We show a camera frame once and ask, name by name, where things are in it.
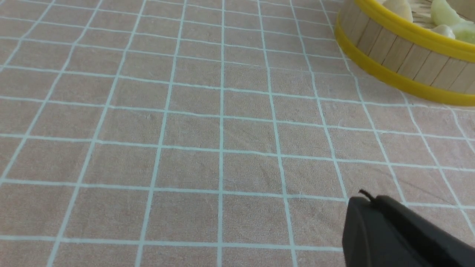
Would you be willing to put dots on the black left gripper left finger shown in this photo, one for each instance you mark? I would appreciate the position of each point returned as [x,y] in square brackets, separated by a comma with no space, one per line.
[370,240]

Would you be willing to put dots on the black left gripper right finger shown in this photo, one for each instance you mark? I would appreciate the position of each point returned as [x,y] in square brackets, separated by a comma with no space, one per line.
[427,238]

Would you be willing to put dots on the pink grid tablecloth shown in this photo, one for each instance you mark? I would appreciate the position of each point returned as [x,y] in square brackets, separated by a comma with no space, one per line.
[206,133]

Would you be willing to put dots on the pale green dumpling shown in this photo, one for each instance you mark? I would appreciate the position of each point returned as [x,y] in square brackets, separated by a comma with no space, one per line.
[464,32]
[442,13]

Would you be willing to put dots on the yellow-rimmed bamboo steamer tray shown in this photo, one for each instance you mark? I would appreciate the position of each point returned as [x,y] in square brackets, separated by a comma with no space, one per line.
[407,55]

